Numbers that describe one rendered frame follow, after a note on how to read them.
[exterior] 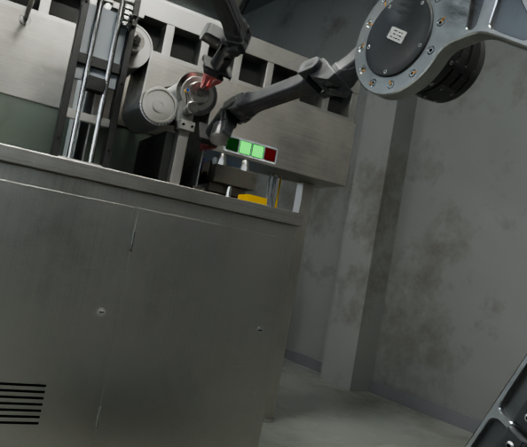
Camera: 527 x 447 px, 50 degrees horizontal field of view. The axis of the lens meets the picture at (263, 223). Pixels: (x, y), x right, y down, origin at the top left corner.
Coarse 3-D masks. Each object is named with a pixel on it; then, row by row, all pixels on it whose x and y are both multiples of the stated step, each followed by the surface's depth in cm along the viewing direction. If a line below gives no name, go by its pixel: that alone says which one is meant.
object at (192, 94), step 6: (192, 84) 189; (198, 84) 190; (192, 90) 189; (198, 90) 190; (204, 90) 191; (192, 96) 189; (198, 96) 191; (204, 96) 191; (198, 102) 190; (204, 102) 192
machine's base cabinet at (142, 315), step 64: (0, 192) 140; (64, 192) 148; (128, 192) 156; (0, 256) 141; (64, 256) 148; (128, 256) 156; (192, 256) 165; (256, 256) 175; (0, 320) 141; (64, 320) 148; (128, 320) 156; (192, 320) 165; (256, 320) 175; (0, 384) 141; (64, 384) 149; (128, 384) 157; (192, 384) 166; (256, 384) 176
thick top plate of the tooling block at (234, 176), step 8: (216, 168) 192; (224, 168) 194; (232, 168) 195; (200, 176) 203; (208, 176) 196; (216, 176) 192; (224, 176) 194; (232, 176) 195; (240, 176) 197; (248, 176) 198; (256, 176) 200; (224, 184) 198; (232, 184) 195; (240, 184) 197; (248, 184) 198
